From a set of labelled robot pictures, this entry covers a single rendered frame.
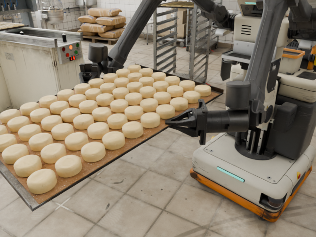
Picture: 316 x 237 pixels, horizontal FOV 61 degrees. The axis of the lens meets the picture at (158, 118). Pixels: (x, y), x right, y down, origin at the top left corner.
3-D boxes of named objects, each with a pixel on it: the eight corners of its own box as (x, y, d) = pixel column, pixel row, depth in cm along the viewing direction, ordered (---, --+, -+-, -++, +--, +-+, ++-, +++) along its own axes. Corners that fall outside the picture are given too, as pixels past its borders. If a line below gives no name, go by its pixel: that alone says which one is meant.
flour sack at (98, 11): (86, 16, 616) (85, 8, 609) (96, 14, 650) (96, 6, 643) (113, 18, 591) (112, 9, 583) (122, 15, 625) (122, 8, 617)
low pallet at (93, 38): (73, 40, 639) (73, 35, 634) (95, 34, 702) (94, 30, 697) (115, 45, 590) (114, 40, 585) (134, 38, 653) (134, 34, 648)
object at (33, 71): (16, 123, 274) (-10, 32, 233) (42, 110, 301) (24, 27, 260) (68, 140, 246) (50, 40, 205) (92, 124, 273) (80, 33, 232)
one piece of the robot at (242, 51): (231, 75, 155) (236, 37, 145) (279, 87, 138) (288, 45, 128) (216, 82, 145) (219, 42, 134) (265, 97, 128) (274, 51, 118)
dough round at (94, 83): (89, 90, 88) (87, 84, 87) (89, 84, 92) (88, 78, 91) (104, 88, 89) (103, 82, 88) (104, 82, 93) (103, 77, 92)
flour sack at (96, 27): (78, 31, 616) (77, 23, 608) (90, 28, 649) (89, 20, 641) (105, 33, 588) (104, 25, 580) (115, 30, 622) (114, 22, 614)
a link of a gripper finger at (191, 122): (165, 146, 68) (203, 144, 68) (165, 121, 64) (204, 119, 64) (164, 131, 74) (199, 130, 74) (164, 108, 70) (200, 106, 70)
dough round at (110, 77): (112, 84, 91) (111, 79, 90) (100, 82, 94) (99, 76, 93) (121, 79, 95) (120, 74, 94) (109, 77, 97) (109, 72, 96)
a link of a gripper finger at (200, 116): (165, 139, 67) (203, 138, 67) (165, 114, 63) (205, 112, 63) (164, 125, 73) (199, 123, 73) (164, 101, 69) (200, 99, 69)
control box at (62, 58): (59, 63, 218) (56, 46, 211) (79, 57, 237) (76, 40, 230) (62, 64, 216) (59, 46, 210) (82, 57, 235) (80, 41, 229)
